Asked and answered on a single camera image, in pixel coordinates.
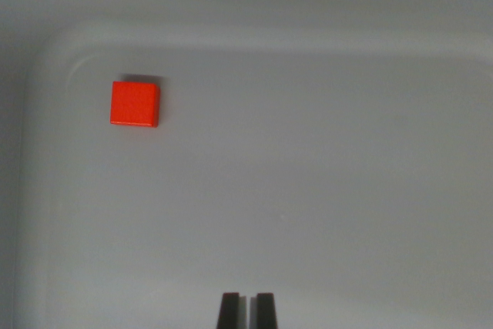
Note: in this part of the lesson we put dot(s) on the grey plastic bin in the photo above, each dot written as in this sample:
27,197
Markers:
292,159

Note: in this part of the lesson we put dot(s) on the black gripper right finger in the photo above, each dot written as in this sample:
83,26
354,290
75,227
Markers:
265,311

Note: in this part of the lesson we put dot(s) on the red cube block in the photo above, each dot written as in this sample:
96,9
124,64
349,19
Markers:
133,104

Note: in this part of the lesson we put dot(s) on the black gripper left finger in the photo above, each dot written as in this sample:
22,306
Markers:
230,311

